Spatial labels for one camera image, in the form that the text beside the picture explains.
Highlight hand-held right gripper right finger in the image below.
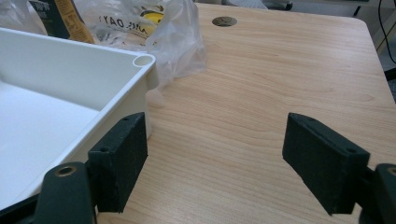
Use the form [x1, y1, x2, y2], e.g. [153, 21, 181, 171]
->
[281, 112, 372, 217]

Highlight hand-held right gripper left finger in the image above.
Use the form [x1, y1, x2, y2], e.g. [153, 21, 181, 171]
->
[87, 112, 149, 214]

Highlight white plastic tray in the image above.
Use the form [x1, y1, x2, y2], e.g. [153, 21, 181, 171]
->
[0, 27, 161, 211]

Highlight clear plastic bag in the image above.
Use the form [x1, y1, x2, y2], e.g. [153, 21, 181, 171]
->
[0, 0, 207, 89]

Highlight dark yellow printed packet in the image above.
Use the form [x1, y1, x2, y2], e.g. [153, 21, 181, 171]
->
[28, 0, 95, 45]

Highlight black cable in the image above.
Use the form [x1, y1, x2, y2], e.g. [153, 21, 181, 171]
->
[377, 0, 396, 65]

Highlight round cable hole grommet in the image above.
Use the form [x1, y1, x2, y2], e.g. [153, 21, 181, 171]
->
[211, 16, 238, 28]

